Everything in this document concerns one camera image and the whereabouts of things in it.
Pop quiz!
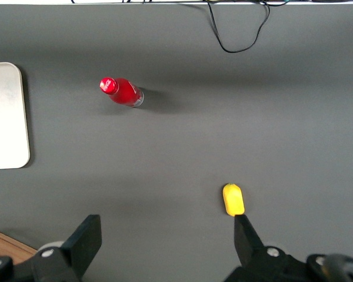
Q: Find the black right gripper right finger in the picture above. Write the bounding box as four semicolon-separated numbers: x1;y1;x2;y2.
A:
233;214;286;282

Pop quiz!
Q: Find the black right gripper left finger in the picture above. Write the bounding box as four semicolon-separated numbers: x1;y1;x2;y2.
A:
31;214;102;282

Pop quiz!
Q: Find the white rectangular tray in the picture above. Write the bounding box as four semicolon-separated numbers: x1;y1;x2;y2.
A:
0;62;31;170

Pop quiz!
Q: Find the small yellow plastic block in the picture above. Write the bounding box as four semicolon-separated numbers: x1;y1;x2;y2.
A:
222;183;246;217

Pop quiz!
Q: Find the red cola bottle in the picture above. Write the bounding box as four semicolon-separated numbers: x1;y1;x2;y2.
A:
99;76;145;109

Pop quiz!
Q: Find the thin black cable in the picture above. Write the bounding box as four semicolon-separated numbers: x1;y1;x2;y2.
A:
207;0;271;54

